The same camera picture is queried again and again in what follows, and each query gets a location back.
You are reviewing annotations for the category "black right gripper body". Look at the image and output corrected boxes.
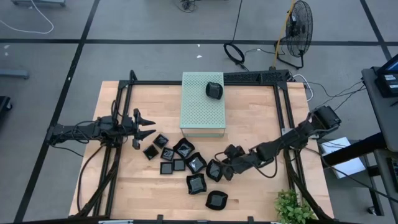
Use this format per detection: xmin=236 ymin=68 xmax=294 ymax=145
xmin=230 ymin=150 xmax=262 ymax=175

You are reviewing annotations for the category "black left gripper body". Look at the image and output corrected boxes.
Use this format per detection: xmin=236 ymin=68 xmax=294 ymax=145
xmin=121 ymin=108 xmax=142 ymax=151

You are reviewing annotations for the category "green perforated metal shelf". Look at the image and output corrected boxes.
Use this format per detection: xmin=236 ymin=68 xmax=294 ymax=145
xmin=179 ymin=72 xmax=226 ymax=138

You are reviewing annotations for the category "green potted plant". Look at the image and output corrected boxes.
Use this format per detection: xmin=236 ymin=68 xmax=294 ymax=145
xmin=274 ymin=189 xmax=318 ymax=224

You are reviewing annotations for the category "white paper sheet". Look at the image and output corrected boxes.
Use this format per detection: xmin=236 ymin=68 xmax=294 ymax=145
xmin=320 ymin=136 xmax=367 ymax=179

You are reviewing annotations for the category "black desk support bar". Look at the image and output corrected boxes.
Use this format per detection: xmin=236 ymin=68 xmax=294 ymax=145
xmin=322 ymin=132 xmax=385 ymax=167

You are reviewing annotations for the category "black floor object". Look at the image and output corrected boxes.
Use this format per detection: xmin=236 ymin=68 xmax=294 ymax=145
xmin=0 ymin=95 xmax=13 ymax=116

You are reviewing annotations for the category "grey floor bar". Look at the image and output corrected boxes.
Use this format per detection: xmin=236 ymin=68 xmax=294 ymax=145
xmin=0 ymin=68 xmax=31 ymax=80

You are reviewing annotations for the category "black floor fan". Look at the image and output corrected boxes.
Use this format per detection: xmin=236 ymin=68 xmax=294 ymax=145
xmin=273 ymin=0 xmax=314 ymax=70

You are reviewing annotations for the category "grey side desk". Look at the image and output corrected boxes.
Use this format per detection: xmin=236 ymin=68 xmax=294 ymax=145
xmin=361 ymin=67 xmax=398 ymax=153

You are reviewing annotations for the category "black device with white labels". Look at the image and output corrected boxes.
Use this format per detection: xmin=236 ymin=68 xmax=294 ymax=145
xmin=374 ymin=73 xmax=398 ymax=98

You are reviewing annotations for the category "grey cart base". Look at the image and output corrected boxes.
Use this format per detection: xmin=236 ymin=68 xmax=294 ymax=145
xmin=11 ymin=0 xmax=67 ymax=7

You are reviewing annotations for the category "black monitor with blue screen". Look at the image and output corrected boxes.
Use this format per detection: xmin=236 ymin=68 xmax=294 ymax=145
xmin=376 ymin=54 xmax=398 ymax=75

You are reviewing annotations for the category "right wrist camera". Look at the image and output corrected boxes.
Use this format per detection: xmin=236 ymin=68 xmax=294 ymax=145
xmin=224 ymin=144 xmax=247 ymax=160

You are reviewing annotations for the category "black perforated cable tray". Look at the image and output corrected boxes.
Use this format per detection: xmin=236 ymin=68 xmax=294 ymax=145
xmin=223 ymin=69 xmax=290 ymax=85

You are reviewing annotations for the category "white cable by table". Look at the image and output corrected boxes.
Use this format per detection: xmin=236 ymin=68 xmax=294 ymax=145
xmin=292 ymin=73 xmax=314 ymax=102

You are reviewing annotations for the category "black coiled cable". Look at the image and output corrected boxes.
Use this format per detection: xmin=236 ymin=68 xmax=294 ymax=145
xmin=223 ymin=0 xmax=249 ymax=72

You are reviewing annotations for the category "black cable bundle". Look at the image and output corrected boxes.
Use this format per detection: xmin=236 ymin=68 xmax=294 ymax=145
xmin=174 ymin=0 xmax=200 ymax=13

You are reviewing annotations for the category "yellow hanging cable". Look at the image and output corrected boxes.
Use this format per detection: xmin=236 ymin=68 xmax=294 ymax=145
xmin=272 ymin=0 xmax=295 ymax=68

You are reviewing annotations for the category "white floor cable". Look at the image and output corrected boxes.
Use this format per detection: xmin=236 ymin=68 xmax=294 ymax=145
xmin=0 ymin=0 xmax=55 ymax=35

